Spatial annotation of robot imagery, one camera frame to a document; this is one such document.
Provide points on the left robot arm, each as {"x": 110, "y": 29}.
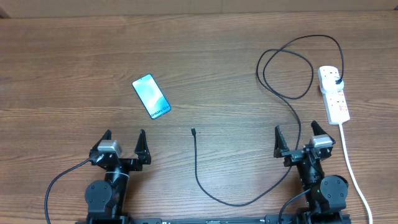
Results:
{"x": 105, "y": 198}

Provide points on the blue-screen Samsung smartphone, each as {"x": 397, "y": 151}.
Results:
{"x": 151, "y": 96}

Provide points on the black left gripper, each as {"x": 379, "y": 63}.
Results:
{"x": 143, "y": 155}

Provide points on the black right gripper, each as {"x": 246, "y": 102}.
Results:
{"x": 279, "y": 149}

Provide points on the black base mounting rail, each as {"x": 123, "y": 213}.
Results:
{"x": 268, "y": 219}

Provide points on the white charger plug adapter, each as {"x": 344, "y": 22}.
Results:
{"x": 330, "y": 85}

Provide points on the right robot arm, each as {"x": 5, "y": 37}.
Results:
{"x": 325, "y": 194}

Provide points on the white power strip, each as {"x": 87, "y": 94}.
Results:
{"x": 335, "y": 103}

